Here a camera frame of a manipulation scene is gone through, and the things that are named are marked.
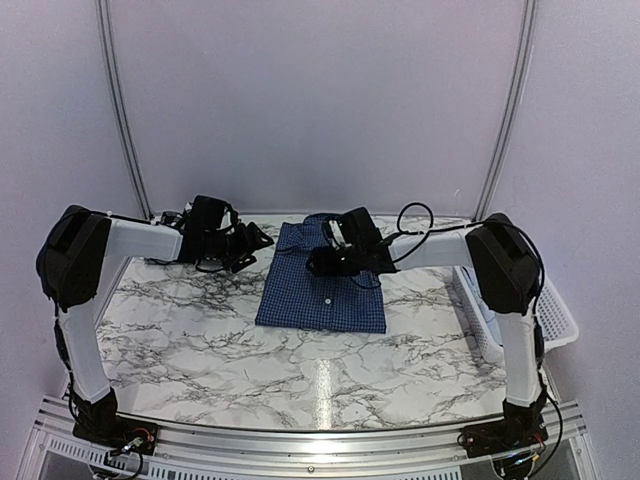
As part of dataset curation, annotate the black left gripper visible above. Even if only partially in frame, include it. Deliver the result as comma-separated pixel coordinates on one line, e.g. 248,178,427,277
204,222,272,273

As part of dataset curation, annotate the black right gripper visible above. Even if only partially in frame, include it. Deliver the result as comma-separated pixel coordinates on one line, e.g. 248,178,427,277
307,244,365,277

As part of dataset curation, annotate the blue checked long sleeve shirt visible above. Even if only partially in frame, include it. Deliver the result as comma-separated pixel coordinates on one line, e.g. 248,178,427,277
255,214,387,334

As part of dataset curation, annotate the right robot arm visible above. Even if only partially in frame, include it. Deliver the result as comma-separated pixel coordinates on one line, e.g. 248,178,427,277
306,207,547,448

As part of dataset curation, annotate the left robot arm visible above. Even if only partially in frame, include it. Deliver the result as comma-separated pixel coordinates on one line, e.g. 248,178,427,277
36,196,274,445

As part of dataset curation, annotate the black white plaid folded shirt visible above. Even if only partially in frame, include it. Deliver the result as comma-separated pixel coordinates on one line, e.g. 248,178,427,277
155,201,239,264

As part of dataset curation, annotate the white plastic laundry basket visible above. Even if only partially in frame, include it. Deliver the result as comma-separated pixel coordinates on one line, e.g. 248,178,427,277
452,264,581,362

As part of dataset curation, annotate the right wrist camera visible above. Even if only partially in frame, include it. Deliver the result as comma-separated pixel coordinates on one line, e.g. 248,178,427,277
321,206,382,250

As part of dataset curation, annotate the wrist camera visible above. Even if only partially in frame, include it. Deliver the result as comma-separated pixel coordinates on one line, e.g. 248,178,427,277
321,206,382,250
185,195,238,236

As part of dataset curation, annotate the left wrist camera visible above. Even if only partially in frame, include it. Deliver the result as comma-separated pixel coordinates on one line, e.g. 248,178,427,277
185,195,238,236

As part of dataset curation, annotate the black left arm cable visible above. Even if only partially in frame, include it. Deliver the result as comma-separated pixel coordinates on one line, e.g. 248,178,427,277
192,257,231,275

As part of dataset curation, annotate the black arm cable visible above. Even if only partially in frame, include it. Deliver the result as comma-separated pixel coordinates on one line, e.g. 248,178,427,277
192,257,231,275
349,201,544,311

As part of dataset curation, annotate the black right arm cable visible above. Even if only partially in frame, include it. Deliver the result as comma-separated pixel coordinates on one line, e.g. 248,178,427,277
349,201,544,311

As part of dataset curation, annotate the left aluminium corner post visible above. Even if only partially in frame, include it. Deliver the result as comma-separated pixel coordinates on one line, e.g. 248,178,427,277
94,0,153,219

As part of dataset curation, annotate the aluminium corner post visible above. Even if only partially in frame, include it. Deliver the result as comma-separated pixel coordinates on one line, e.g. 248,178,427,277
94,0,153,219
473,0,539,220

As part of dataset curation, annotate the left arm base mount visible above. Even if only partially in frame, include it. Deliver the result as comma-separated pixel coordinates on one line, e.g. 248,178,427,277
69,389,159,455

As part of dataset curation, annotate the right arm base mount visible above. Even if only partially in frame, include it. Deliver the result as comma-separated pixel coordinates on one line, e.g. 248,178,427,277
457,392,549,458

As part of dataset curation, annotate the aluminium front rail frame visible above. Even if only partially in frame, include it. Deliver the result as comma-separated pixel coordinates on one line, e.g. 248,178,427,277
16,397,603,479

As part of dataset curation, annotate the right aluminium corner post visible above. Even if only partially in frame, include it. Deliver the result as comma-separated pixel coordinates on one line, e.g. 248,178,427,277
473,0,539,220

